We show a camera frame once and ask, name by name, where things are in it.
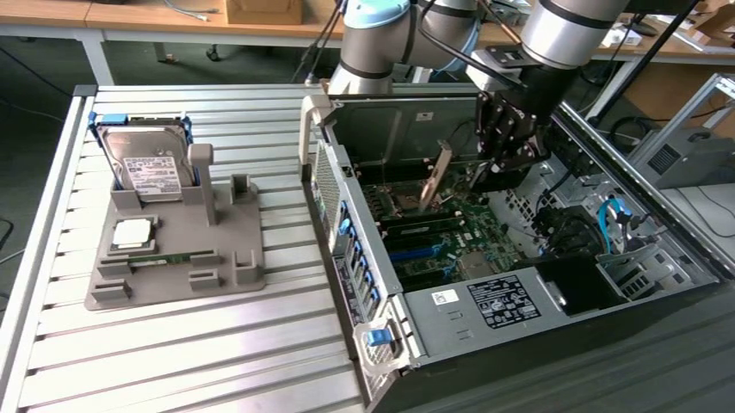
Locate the green RAM stick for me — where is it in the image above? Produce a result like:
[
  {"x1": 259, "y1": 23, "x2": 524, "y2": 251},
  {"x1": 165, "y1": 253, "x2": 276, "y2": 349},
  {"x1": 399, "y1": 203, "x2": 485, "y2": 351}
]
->
[{"x1": 127, "y1": 253, "x2": 193, "y2": 267}]

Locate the black power wire bundle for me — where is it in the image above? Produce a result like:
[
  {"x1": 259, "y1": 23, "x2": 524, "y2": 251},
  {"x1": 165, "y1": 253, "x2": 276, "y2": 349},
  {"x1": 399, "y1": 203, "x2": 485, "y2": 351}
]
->
[{"x1": 532, "y1": 206, "x2": 604, "y2": 259}]

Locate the CPU socket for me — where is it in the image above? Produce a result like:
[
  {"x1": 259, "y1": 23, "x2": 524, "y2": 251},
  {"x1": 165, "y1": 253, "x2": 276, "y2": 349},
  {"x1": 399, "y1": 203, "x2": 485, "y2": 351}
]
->
[{"x1": 389, "y1": 182, "x2": 443, "y2": 214}]

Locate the grey chipset heatsink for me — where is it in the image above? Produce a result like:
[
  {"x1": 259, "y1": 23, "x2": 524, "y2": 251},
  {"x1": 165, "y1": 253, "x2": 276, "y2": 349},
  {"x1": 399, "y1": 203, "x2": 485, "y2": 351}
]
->
[{"x1": 459, "y1": 253, "x2": 499, "y2": 279}]

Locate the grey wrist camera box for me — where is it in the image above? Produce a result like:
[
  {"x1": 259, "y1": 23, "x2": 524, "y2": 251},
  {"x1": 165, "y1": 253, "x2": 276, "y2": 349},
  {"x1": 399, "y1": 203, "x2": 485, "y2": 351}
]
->
[{"x1": 463, "y1": 45, "x2": 544, "y2": 89}]

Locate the perforated metal drive cage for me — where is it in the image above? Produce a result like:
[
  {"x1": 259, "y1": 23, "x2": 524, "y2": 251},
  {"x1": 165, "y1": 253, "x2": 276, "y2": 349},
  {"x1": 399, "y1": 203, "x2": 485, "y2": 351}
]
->
[{"x1": 487, "y1": 124, "x2": 575, "y2": 212}]

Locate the green graphics card black cooler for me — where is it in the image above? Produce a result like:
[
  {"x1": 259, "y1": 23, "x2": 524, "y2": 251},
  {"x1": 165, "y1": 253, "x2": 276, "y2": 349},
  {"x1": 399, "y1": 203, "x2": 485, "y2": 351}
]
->
[{"x1": 417, "y1": 138, "x2": 532, "y2": 213}]

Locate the grey plastic parts rack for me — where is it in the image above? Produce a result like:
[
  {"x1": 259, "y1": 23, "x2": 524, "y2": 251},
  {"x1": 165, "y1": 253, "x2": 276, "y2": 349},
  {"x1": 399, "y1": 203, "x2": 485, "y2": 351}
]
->
[{"x1": 84, "y1": 144, "x2": 268, "y2": 311}]

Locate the metal disk bay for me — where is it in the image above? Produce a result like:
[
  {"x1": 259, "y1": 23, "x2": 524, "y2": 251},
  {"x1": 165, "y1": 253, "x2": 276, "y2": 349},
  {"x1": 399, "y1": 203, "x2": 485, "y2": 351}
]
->
[{"x1": 593, "y1": 247, "x2": 693, "y2": 302}]

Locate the silver CPU chip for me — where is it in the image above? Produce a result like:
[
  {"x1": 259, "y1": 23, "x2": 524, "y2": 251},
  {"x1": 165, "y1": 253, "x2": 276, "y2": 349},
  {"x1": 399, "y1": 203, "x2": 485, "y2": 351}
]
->
[{"x1": 110, "y1": 219, "x2": 157, "y2": 250}]

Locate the white cable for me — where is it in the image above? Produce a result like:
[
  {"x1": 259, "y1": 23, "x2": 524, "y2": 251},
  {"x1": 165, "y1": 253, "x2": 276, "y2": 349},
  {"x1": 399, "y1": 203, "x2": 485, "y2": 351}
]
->
[{"x1": 161, "y1": 0, "x2": 220, "y2": 22}]

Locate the blue expansion slot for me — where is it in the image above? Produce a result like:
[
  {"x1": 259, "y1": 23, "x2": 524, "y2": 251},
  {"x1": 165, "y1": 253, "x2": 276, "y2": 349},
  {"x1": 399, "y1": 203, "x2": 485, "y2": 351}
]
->
[{"x1": 388, "y1": 247, "x2": 435, "y2": 262}]

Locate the white small box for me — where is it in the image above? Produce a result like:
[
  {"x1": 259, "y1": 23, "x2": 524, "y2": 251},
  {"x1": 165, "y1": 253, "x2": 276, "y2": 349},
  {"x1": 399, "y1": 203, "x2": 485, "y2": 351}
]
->
[{"x1": 607, "y1": 28, "x2": 643, "y2": 47}]

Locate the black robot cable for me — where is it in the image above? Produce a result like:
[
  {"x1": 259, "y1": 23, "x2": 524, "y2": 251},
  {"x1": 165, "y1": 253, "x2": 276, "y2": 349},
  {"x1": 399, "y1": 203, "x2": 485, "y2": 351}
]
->
[{"x1": 416, "y1": 0, "x2": 527, "y2": 91}]

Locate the hard disk blue carrier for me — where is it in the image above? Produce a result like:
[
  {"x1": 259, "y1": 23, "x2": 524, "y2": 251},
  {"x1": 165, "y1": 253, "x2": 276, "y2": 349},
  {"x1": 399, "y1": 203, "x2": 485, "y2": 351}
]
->
[{"x1": 88, "y1": 110, "x2": 200, "y2": 203}]

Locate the blue disk wire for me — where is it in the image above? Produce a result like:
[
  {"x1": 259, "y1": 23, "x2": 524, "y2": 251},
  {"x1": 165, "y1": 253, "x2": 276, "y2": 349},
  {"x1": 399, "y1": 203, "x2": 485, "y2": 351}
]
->
[{"x1": 596, "y1": 195, "x2": 632, "y2": 255}]

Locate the grey computer tower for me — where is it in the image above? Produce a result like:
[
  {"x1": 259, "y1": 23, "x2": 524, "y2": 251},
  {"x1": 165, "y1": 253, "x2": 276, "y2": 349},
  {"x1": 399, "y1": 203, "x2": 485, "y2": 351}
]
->
[{"x1": 628, "y1": 126, "x2": 735, "y2": 190}]

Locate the open black PC case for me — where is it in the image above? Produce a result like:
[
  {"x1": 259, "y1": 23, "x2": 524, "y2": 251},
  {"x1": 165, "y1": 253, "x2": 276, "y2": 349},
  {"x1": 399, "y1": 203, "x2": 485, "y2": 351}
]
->
[{"x1": 299, "y1": 88, "x2": 735, "y2": 413}]

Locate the black monitor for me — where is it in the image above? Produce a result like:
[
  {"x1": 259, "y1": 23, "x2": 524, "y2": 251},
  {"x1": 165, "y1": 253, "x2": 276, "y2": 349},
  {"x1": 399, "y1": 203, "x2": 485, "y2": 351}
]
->
[{"x1": 625, "y1": 0, "x2": 700, "y2": 36}]

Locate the grey metal device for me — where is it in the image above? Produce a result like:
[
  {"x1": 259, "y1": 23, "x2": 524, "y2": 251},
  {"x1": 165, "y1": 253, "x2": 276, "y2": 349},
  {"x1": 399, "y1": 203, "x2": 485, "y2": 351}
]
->
[{"x1": 487, "y1": 0, "x2": 523, "y2": 25}]

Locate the aluminium profile frame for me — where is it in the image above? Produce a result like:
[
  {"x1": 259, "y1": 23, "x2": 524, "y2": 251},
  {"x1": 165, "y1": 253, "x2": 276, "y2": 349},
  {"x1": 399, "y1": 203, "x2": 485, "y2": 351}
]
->
[{"x1": 659, "y1": 72, "x2": 735, "y2": 143}]

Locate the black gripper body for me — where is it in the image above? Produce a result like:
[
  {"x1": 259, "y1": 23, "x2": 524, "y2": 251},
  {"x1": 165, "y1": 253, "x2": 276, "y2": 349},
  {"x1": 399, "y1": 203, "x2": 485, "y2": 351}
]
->
[{"x1": 491, "y1": 64, "x2": 579, "y2": 144}]

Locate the black stand pole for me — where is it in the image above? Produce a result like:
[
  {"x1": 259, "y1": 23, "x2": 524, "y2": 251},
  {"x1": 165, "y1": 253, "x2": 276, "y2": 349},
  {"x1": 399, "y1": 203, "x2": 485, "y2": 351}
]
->
[{"x1": 584, "y1": 0, "x2": 703, "y2": 126}]

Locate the open brown cardboard box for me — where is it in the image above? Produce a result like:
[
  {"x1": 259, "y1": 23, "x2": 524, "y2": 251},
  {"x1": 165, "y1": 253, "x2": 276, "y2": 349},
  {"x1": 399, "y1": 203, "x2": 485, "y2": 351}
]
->
[{"x1": 691, "y1": 3, "x2": 735, "y2": 46}]

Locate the grey power supply unit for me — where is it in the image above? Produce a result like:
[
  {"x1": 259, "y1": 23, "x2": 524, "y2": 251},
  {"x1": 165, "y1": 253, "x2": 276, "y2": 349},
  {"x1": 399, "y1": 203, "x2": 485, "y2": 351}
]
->
[{"x1": 400, "y1": 265, "x2": 573, "y2": 361}]

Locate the wooden desk white frame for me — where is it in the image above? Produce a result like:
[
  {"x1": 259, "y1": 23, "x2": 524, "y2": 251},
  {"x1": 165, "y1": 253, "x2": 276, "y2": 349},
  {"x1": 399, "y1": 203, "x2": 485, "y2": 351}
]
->
[
  {"x1": 475, "y1": 25, "x2": 735, "y2": 120},
  {"x1": 0, "y1": 0, "x2": 345, "y2": 86}
]

